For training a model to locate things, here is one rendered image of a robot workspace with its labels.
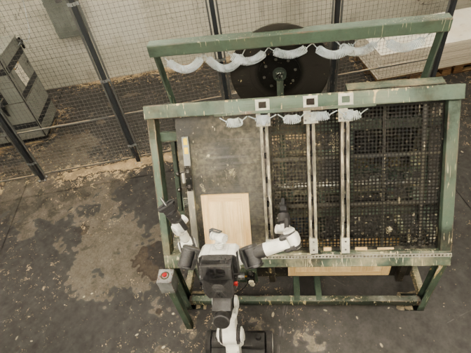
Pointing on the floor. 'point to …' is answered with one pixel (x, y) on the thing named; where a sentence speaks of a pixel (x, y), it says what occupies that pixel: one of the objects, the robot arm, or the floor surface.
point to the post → (181, 309)
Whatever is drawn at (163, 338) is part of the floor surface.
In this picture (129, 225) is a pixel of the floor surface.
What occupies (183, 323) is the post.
